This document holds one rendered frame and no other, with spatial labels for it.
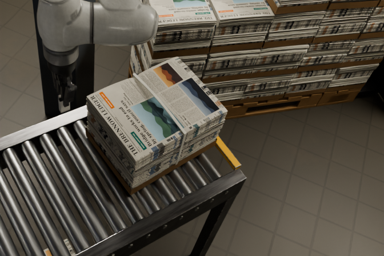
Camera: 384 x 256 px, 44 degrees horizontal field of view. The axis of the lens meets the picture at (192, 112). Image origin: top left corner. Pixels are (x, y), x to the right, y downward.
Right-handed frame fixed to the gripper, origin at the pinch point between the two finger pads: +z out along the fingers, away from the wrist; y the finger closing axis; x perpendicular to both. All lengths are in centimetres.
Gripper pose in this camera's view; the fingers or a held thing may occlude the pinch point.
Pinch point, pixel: (64, 102)
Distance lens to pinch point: 146.5
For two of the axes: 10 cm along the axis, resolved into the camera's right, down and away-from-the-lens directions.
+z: -1.7, 6.0, 7.8
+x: -8.1, 3.6, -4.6
